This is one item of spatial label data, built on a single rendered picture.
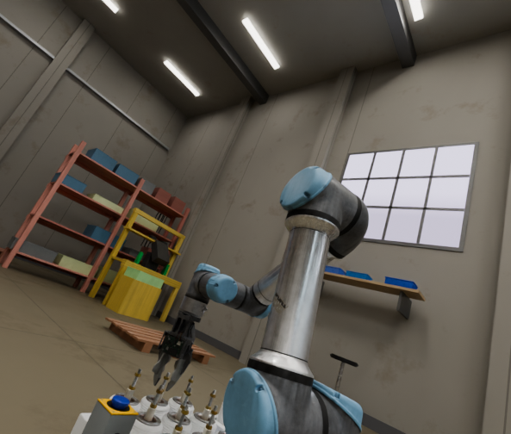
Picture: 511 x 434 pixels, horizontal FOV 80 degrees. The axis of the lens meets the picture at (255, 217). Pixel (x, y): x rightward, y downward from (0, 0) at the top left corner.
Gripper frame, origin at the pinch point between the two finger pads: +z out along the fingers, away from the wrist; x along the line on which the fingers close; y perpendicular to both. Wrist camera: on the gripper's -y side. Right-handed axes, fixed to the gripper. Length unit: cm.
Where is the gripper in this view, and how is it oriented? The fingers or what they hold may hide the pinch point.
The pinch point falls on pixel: (164, 382)
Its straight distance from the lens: 103.5
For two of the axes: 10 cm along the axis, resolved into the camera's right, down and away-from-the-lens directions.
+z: -3.5, 8.9, -3.1
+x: 9.3, 3.0, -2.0
